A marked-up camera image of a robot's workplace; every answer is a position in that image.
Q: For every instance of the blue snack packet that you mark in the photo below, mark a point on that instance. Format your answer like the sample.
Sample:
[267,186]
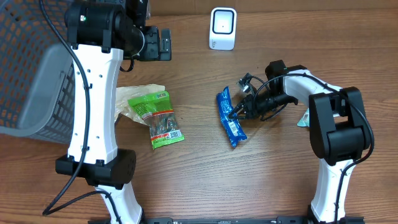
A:
[232,126]

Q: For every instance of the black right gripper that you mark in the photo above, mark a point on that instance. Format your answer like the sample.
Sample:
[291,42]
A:
[251,110]

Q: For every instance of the light teal snack packet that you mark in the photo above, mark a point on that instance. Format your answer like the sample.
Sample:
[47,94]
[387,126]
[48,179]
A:
[304,122]

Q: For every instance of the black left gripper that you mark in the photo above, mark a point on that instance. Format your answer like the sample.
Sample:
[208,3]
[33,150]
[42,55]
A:
[154,52]

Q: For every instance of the grey plastic mesh basket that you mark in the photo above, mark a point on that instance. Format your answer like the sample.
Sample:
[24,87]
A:
[37,78]

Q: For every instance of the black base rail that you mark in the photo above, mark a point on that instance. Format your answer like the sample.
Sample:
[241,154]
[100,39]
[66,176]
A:
[278,220]

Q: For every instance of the green clear snack bag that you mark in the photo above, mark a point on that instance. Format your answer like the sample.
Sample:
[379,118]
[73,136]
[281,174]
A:
[156,111]

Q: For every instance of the white barcode scanner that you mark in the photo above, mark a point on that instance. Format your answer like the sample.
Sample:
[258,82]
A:
[222,33]

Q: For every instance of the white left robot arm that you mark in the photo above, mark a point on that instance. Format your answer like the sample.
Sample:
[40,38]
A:
[100,36]

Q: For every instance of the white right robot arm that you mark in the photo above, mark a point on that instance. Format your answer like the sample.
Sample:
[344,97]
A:
[338,128]

